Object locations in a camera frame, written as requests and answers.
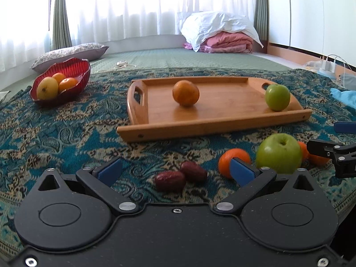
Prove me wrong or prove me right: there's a small tangerine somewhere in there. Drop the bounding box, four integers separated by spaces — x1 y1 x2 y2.
218 148 252 180
298 141 331 166

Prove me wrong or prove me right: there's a large green apple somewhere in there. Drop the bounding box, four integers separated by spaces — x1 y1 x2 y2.
255 133 303 174

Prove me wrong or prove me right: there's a clear plastic bag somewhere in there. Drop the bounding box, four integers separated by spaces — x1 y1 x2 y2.
304 60 323 71

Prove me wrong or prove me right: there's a large orange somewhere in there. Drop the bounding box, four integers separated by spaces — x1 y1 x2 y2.
172 80 200 107

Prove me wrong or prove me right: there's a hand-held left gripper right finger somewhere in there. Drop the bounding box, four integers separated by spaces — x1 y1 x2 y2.
215 157 320 215

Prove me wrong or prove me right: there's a white sheer curtain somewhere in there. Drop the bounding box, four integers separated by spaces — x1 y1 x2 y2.
0 0 259 73

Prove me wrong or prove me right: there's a red glass fruit bowl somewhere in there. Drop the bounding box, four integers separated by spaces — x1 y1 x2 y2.
30 57 91 107

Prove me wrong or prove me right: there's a small green apple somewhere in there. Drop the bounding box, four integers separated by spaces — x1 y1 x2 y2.
264 84 291 112

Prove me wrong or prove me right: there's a light blue cloth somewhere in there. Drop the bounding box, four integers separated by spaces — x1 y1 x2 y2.
330 87 356 109

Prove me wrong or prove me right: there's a red date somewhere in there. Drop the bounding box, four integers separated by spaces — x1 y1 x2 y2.
154 171 186 192
180 161 208 183

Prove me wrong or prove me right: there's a white charger with cable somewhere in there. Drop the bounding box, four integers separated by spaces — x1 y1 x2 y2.
319 55 355 74

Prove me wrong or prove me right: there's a green quilted mat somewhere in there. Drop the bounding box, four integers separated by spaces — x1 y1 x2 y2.
0 47 292 96

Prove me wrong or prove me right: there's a folded pink blanket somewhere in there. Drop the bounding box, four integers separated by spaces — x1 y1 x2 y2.
184 32 254 54

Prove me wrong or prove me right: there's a teal patterned blanket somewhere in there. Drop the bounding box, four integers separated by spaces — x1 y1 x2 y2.
0 67 356 258

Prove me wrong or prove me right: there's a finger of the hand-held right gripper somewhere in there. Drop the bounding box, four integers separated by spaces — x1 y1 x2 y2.
306 139 356 160
334 121 356 134

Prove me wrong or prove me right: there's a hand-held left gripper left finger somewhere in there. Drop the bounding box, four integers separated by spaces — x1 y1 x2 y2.
37 157 139 216

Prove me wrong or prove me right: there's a yellow mango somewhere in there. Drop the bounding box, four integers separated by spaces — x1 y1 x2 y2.
37 77 59 100

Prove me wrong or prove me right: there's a green curtain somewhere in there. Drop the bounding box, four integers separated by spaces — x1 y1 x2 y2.
255 0 270 49
49 0 73 50

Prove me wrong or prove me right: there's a white wardrobe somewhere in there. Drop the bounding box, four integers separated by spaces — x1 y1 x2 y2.
266 0 356 71

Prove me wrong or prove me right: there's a white corded switch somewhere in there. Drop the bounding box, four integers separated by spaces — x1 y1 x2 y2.
113 61 137 70

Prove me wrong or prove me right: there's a wooden serving tray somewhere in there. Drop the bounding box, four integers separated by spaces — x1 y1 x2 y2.
117 76 313 143

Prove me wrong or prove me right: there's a white pillow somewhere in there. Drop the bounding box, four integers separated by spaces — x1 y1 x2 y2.
180 11 264 53

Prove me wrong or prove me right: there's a floral pillow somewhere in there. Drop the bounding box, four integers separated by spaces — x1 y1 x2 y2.
30 42 109 73

